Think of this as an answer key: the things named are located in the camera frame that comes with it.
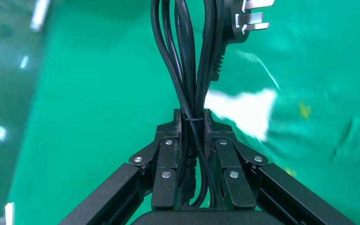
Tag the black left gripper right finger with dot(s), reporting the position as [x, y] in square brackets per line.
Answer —
[229, 161]

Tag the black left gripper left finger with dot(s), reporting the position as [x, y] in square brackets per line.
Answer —
[164, 161]

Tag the green table cloth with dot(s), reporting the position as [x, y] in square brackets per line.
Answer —
[105, 93]

